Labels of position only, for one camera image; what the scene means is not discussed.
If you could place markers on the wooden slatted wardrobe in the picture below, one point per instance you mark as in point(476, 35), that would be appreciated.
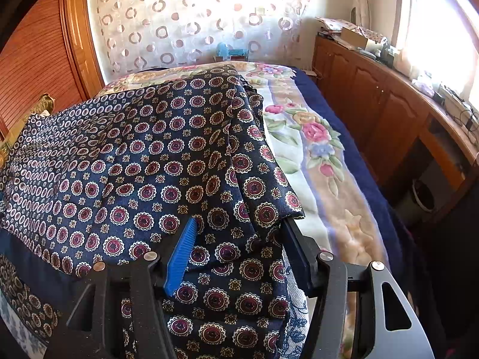
point(37, 63)

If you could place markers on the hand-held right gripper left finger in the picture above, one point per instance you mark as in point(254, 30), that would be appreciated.
point(183, 254)

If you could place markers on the navy medallion patterned garment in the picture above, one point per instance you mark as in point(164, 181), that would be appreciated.
point(149, 157)

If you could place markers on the floral cloth bundle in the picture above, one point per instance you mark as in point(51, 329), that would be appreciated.
point(336, 24)

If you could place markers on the teal plastic object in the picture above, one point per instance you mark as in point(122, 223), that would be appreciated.
point(230, 52)

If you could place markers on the white waste bin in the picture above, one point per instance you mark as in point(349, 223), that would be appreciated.
point(423, 194)

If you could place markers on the golden brown cloth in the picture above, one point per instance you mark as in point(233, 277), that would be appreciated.
point(41, 106)

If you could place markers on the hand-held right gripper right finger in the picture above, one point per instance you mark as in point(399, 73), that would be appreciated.
point(299, 254)

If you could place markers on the long wooden cabinet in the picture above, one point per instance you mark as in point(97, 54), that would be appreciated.
point(374, 101)

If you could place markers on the wooden framed window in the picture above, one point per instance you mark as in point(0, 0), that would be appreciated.
point(438, 26)

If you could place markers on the open cardboard box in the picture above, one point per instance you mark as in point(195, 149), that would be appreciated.
point(353, 37)

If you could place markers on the circle patterned sheer curtain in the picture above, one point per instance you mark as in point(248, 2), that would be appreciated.
point(187, 18)

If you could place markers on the pink floral blanket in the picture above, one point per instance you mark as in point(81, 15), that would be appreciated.
point(318, 149)

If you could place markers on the navy blue bedsheet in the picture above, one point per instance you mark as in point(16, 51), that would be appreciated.
point(359, 157)

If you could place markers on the blue floral white bedspread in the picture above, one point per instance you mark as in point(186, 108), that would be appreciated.
point(295, 318)

